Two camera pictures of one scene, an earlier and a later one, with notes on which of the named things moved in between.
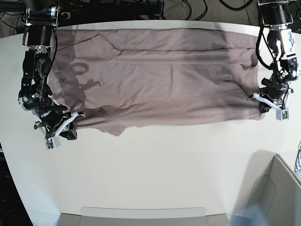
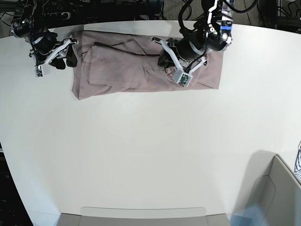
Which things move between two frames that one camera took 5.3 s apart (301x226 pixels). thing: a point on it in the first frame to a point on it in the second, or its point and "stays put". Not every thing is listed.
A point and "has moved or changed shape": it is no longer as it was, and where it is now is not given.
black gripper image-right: (274, 91) to (191, 47)
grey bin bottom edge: (142, 216) stays put
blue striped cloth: (297, 165) stays put
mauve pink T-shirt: (115, 78) has moved or changed shape
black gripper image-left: (52, 117) to (43, 42)
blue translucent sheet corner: (254, 216) stays put
